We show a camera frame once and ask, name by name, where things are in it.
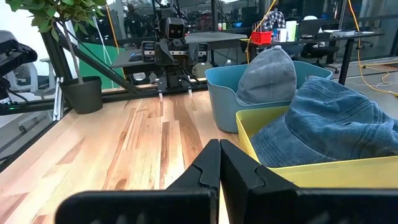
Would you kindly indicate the green panel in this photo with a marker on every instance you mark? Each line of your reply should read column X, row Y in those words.
column 93, row 68

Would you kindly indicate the white cylinder container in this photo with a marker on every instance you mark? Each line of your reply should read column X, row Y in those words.
column 291, row 31

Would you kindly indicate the white office chair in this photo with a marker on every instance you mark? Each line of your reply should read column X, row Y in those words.
column 23, row 74

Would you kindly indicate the blue denim baseball cap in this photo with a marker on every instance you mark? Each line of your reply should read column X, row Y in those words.
column 326, row 124

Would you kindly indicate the teal plastic bin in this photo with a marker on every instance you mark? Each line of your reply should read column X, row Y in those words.
column 224, row 105

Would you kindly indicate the orange striped floor strip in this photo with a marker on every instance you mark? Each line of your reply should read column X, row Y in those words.
column 382, row 65

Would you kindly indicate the stack of papers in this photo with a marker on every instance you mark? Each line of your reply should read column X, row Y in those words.
column 342, row 32

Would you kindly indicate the red plastic basket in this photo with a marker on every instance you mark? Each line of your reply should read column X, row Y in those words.
column 261, row 38

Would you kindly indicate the black office chair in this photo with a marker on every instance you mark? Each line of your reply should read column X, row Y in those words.
column 317, row 51

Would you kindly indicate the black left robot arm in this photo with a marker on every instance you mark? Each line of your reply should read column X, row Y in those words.
column 174, row 77

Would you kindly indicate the green leafy plant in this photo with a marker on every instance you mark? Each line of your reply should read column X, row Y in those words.
column 46, row 12

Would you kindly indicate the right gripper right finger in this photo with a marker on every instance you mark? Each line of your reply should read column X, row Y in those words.
column 242, row 186

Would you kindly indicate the black plant pot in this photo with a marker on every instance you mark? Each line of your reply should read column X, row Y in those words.
column 81, row 96

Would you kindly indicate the dark laptop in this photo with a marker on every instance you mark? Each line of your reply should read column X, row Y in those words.
column 311, row 28

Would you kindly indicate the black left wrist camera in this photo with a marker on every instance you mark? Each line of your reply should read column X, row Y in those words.
column 176, row 29

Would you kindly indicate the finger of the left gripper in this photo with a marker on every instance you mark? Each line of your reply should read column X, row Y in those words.
column 162, row 53
column 193, row 54

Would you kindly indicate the black office desk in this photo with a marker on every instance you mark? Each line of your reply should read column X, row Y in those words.
column 346, row 62

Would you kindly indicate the yellow plastic bin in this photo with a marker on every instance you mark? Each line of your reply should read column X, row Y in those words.
column 342, row 175

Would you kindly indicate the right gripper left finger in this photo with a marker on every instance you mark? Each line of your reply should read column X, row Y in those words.
column 202, row 174

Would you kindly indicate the white box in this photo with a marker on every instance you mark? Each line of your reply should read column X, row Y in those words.
column 280, row 35

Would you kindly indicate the grey baseball cap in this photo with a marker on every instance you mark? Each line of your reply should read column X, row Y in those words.
column 267, row 74

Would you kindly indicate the black computer mouse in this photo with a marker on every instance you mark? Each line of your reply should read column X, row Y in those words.
column 135, row 57

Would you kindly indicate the grey desk top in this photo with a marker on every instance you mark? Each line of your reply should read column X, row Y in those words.
column 121, row 60
column 217, row 37

